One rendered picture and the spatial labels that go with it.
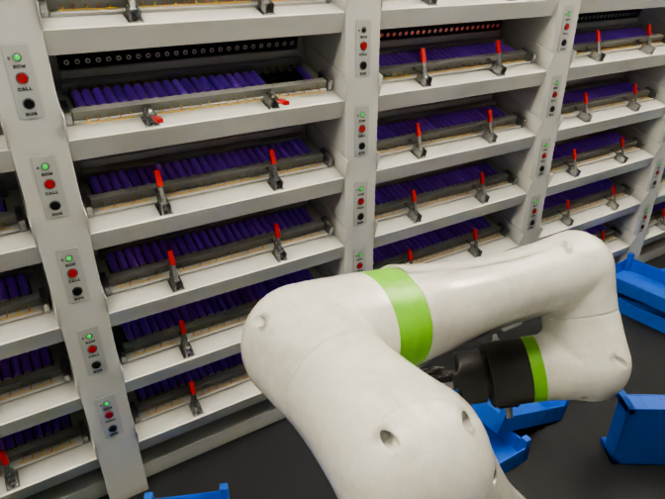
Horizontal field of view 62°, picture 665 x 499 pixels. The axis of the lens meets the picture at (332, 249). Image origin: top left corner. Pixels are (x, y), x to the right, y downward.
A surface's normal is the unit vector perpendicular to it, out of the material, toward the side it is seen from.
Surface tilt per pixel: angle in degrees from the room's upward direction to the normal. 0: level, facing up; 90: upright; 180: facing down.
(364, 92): 90
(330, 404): 47
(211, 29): 108
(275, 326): 36
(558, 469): 0
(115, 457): 90
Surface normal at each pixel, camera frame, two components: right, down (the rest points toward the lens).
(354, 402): -0.47, -0.66
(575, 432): 0.00, -0.89
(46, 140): 0.52, 0.39
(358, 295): 0.29, -0.72
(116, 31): 0.50, 0.65
